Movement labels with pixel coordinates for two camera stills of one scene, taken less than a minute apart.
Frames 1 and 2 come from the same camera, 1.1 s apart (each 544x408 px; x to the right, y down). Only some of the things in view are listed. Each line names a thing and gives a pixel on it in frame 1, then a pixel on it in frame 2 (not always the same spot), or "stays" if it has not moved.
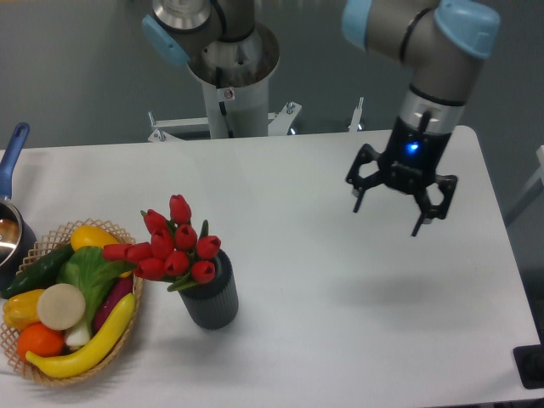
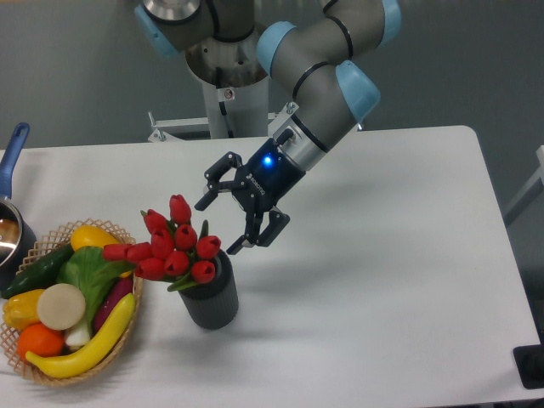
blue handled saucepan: x=18 y=237 stays
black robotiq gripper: x=410 y=158 → x=263 y=182
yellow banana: x=74 y=362 stays
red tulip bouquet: x=175 y=252 stays
